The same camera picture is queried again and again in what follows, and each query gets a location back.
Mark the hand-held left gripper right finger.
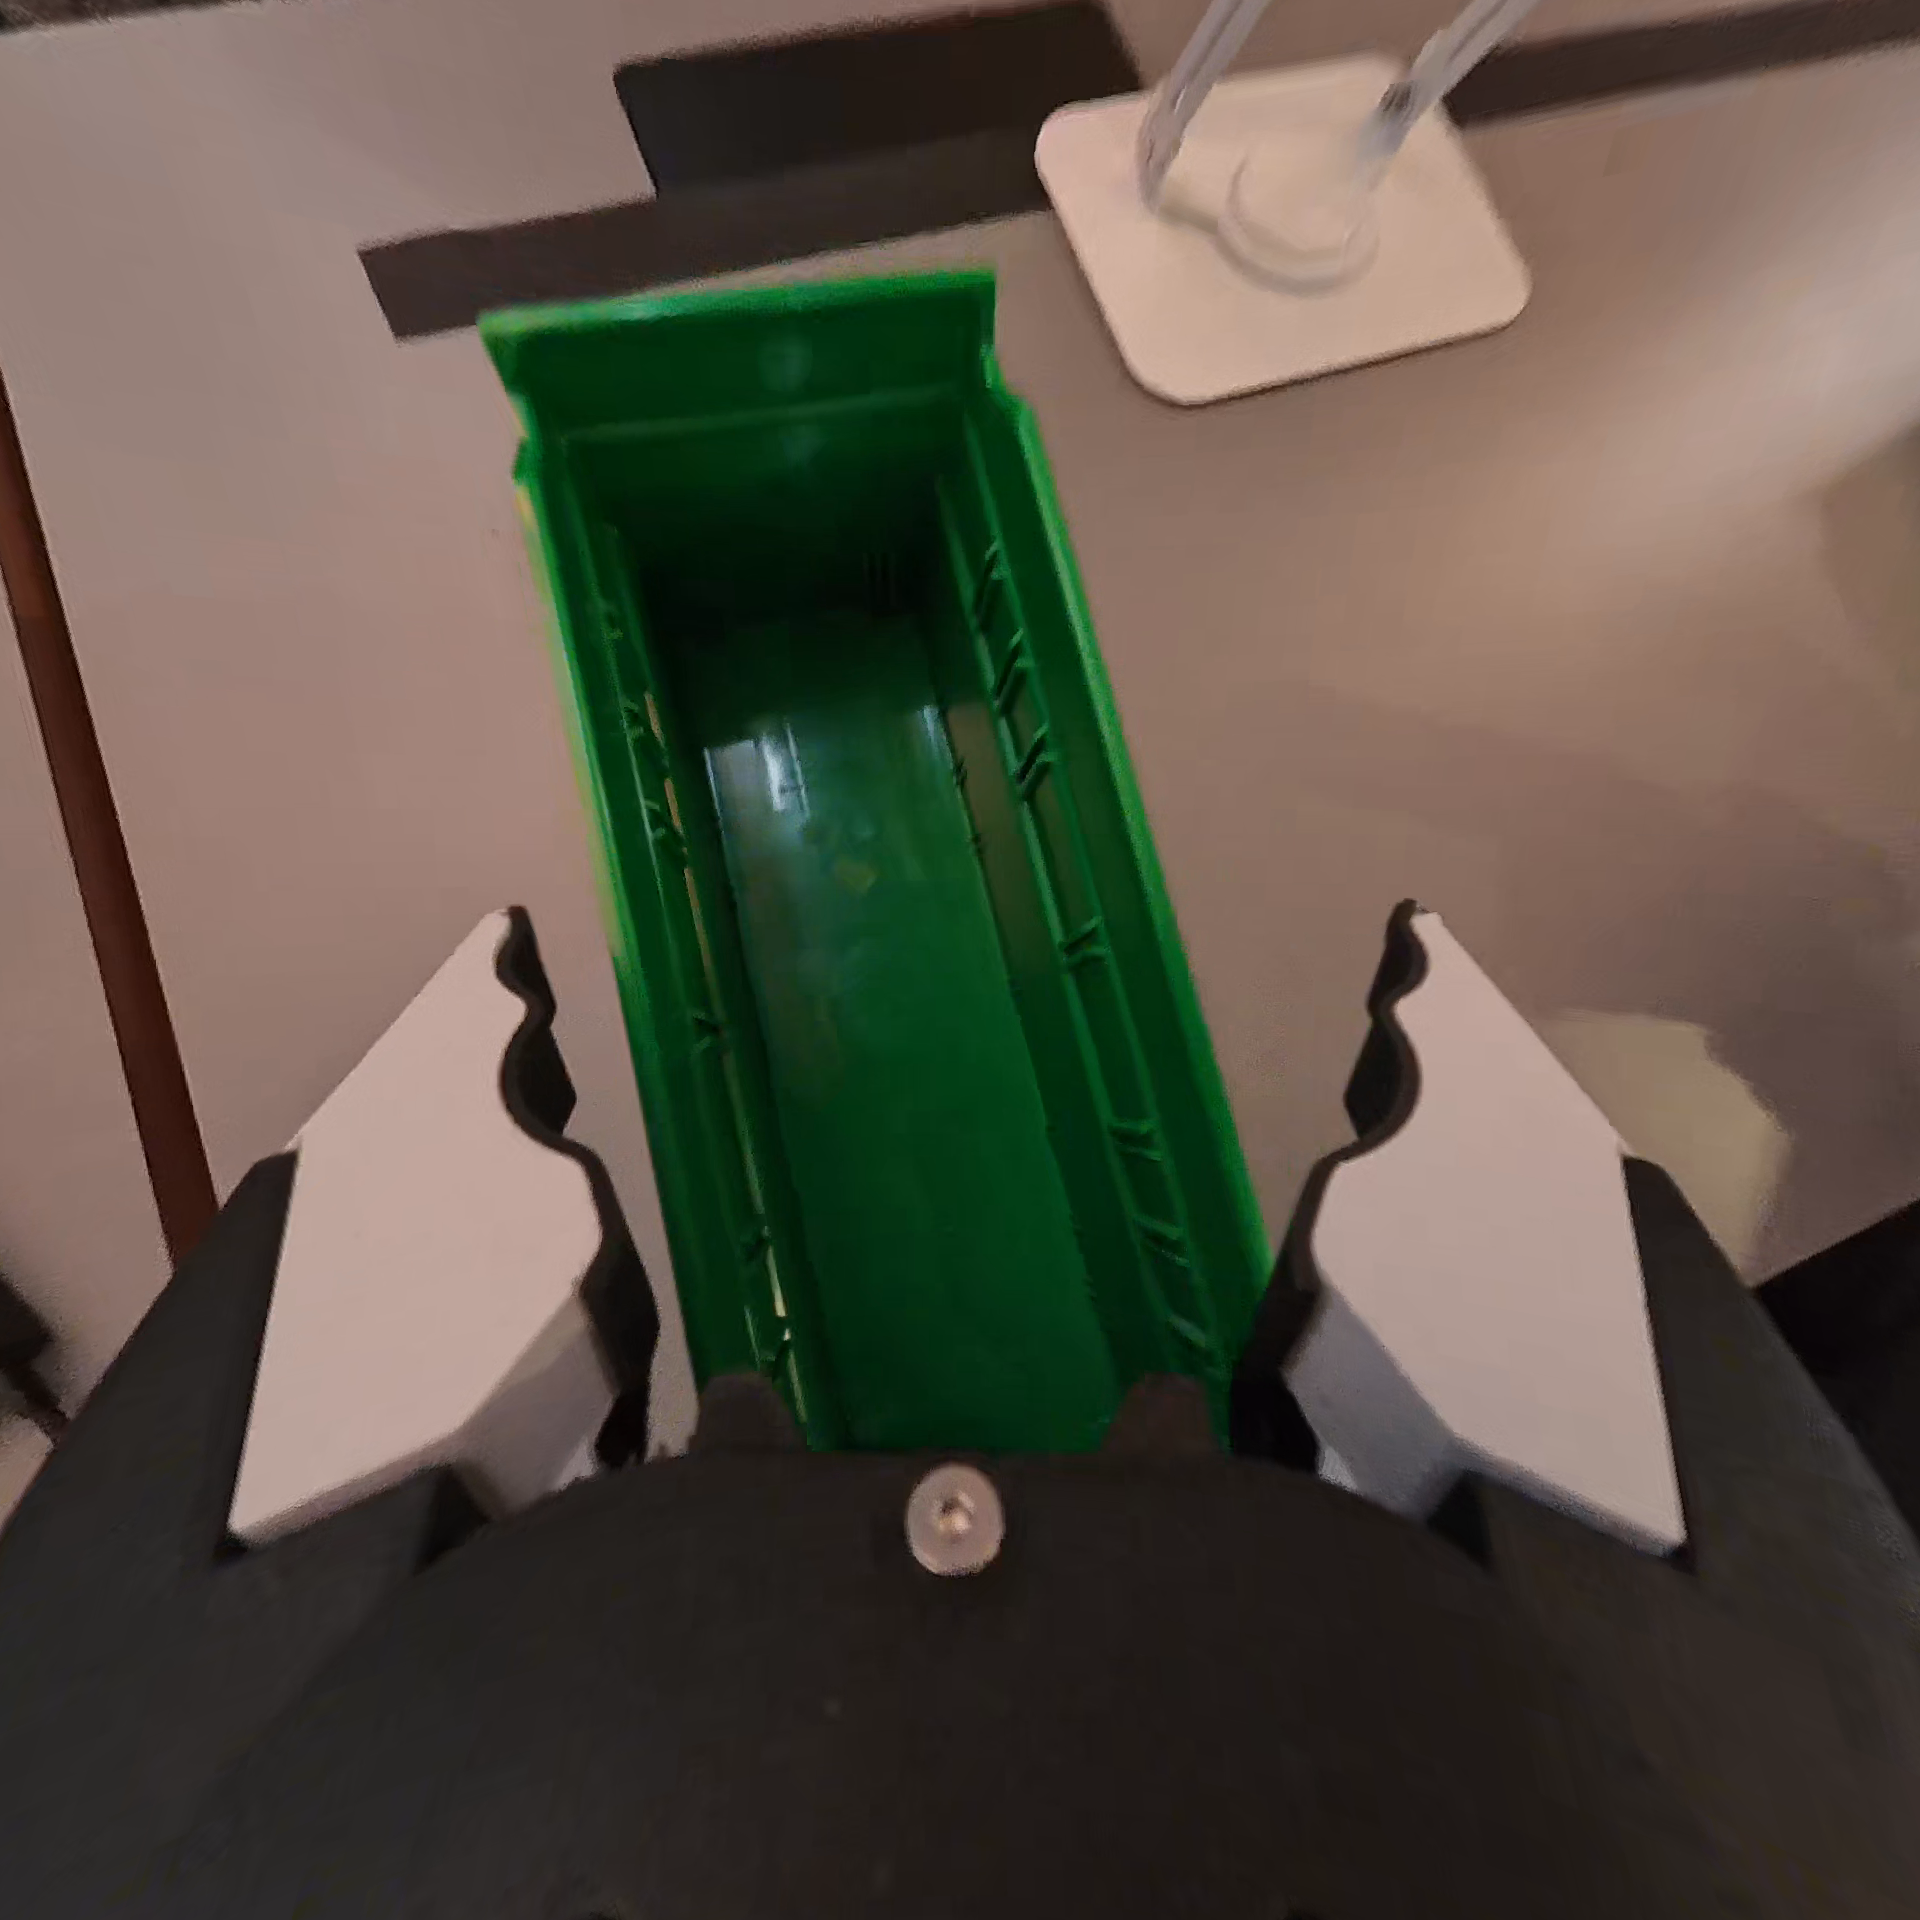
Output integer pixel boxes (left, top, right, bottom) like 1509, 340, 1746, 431
1231, 895, 1691, 1558

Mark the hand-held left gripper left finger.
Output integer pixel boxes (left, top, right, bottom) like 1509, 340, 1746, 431
225, 903, 662, 1549

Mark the green plastic bin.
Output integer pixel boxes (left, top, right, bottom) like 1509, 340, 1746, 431
476, 265, 1279, 1453

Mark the white rounded board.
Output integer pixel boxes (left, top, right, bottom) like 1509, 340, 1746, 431
1033, 53, 1537, 410

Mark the black tape strip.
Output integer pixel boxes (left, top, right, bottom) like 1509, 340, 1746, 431
356, 0, 1147, 341

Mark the white round dish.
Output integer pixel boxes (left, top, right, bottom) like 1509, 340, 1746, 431
1218, 141, 1386, 297

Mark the clear plastic tube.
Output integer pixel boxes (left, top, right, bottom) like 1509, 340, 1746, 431
1132, 0, 1275, 204
1363, 0, 1549, 159

